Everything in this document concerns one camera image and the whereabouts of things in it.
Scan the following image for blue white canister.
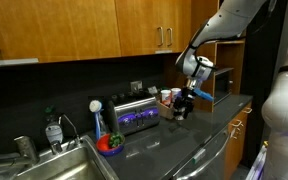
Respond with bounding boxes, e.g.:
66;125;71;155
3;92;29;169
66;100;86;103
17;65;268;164
170;87;183;104

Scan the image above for red and blue bowl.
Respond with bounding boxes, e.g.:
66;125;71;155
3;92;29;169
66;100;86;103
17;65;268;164
96;132;126;157

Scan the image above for grey dishwasher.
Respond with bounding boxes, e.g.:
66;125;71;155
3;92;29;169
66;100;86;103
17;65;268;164
168;127;234;180

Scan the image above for white blue dish brush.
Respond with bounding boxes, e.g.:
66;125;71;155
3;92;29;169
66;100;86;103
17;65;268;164
89;99;104;142

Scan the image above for clear soap bottle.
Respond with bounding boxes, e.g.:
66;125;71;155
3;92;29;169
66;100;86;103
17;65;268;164
44;105;65;154

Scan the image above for metal cabinet handle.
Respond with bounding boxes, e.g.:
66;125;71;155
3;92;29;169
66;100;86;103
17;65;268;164
156;26;165;48
165;27;174;48

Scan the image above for white label sticker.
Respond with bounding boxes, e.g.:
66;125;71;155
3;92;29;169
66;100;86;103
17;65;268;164
192;147;207;165

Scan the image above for silver toaster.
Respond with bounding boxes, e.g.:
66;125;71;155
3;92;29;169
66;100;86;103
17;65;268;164
110;91;162;137

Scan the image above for white plug adapter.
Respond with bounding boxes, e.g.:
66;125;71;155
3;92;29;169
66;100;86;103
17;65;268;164
146;85;159;97

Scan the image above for wooden lower cabinets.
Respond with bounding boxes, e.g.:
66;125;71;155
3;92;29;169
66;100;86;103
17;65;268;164
223;101;254;180

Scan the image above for black microwave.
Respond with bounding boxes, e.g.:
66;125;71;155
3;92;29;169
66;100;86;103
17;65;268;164
213;70;235;107

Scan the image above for under cabinet light strip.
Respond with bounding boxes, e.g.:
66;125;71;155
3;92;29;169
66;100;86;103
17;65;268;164
0;57;40;69

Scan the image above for wooden cabinets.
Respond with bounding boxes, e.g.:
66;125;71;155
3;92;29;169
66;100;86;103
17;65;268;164
0;0;193;64
223;101;254;180

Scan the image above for wooden shelf unit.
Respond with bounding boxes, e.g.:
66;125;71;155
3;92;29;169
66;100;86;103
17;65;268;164
163;0;247;113

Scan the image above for green vegetable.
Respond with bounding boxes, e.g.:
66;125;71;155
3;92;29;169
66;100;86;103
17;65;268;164
108;131;126;149

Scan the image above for wooden upper cabinets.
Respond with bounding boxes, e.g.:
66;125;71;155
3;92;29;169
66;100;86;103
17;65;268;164
0;0;193;64

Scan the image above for white stand frame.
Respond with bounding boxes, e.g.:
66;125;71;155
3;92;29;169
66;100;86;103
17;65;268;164
245;140;269;180

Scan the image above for items behind toaster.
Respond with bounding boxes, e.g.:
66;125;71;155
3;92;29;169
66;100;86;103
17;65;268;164
156;93;187;120

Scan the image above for red white sugar canister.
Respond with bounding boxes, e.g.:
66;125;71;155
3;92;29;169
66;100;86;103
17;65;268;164
160;88;173;108

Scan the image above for steel dishwasher handle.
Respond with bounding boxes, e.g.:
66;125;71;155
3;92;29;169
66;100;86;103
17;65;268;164
172;131;232;180

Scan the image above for metal drawer handle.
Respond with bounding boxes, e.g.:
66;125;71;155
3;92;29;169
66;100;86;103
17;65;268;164
241;106;254;115
229;128;243;140
229;119;245;130

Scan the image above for steel sink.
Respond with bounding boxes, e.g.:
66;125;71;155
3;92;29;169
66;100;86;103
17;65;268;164
2;134;120;180

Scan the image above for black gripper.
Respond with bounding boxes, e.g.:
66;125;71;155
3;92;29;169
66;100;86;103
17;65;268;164
172;85;197;120

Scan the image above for wall outlet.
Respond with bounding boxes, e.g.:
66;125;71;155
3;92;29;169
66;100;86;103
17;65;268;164
129;80;144;93

